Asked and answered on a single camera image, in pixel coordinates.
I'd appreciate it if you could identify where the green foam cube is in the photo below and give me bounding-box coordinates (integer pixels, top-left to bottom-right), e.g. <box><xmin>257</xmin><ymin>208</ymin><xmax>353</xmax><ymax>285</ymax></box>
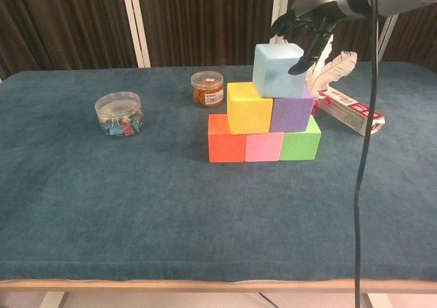
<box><xmin>279</xmin><ymin>115</ymin><xmax>322</xmax><ymax>162</ymax></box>

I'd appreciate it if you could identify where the light blue foam cube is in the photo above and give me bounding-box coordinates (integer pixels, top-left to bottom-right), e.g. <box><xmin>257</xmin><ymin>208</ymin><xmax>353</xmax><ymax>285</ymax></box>
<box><xmin>251</xmin><ymin>42</ymin><xmax>309</xmax><ymax>100</ymax></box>

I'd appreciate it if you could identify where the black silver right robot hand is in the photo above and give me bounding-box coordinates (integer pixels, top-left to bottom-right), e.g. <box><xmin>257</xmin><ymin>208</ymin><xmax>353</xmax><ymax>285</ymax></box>
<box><xmin>268</xmin><ymin>0</ymin><xmax>363</xmax><ymax>76</ymax></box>

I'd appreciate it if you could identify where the curved white feather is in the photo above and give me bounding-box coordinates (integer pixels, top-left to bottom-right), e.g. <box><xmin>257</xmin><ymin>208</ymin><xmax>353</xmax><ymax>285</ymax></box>
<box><xmin>314</xmin><ymin>51</ymin><xmax>358</xmax><ymax>94</ymax></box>

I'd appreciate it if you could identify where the teal table cloth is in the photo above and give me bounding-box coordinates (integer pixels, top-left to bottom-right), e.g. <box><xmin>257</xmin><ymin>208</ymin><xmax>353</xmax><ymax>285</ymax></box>
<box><xmin>0</xmin><ymin>61</ymin><xmax>437</xmax><ymax>283</ymax></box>

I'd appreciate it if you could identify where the yellow foam cube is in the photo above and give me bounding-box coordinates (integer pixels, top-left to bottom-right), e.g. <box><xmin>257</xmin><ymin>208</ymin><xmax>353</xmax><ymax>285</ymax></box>
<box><xmin>226</xmin><ymin>81</ymin><xmax>274</xmax><ymax>136</ymax></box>

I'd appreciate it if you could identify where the purple foam cube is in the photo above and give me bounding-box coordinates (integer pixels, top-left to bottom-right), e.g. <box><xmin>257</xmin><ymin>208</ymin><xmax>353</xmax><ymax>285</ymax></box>
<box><xmin>269</xmin><ymin>86</ymin><xmax>316</xmax><ymax>133</ymax></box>

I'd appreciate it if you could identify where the white red toothpaste box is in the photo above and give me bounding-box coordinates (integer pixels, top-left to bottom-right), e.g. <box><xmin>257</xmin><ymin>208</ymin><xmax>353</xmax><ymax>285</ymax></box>
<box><xmin>315</xmin><ymin>85</ymin><xmax>386</xmax><ymax>137</ymax></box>

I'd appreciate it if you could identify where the white screen frame post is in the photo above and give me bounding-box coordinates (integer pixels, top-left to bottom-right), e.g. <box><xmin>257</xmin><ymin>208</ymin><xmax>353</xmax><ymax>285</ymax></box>
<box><xmin>119</xmin><ymin>0</ymin><xmax>152</xmax><ymax>69</ymax></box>
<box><xmin>267</xmin><ymin>0</ymin><xmax>292</xmax><ymax>66</ymax></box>
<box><xmin>371</xmin><ymin>12</ymin><xmax>400</xmax><ymax>63</ymax></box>

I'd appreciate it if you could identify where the clear jar of binder clips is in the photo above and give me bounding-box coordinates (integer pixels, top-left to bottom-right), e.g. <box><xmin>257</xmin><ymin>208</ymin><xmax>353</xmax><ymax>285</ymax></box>
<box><xmin>94</xmin><ymin>91</ymin><xmax>143</xmax><ymax>139</ymax></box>

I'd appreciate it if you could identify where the black cable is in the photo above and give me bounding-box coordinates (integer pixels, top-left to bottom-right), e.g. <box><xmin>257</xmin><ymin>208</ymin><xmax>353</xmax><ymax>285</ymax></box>
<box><xmin>352</xmin><ymin>0</ymin><xmax>380</xmax><ymax>308</ymax></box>

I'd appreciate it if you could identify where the narrow white feather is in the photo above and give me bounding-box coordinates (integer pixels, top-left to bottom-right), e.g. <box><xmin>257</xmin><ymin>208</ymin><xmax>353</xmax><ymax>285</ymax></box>
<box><xmin>307</xmin><ymin>38</ymin><xmax>335</xmax><ymax>85</ymax></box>

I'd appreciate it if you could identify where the clear jar of rubber bands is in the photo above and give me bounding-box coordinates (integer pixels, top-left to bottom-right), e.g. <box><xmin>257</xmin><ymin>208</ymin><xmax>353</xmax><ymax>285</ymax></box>
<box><xmin>190</xmin><ymin>70</ymin><xmax>225</xmax><ymax>109</ymax></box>

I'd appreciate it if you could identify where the orange foam cube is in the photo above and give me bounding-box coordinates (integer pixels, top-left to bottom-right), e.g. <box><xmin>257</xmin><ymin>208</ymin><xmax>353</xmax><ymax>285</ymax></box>
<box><xmin>207</xmin><ymin>113</ymin><xmax>246</xmax><ymax>164</ymax></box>

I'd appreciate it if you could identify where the pink foam cube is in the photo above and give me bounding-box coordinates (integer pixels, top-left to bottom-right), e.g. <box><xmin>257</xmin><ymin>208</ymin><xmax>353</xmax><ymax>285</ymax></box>
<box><xmin>244</xmin><ymin>131</ymin><xmax>285</xmax><ymax>163</ymax></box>

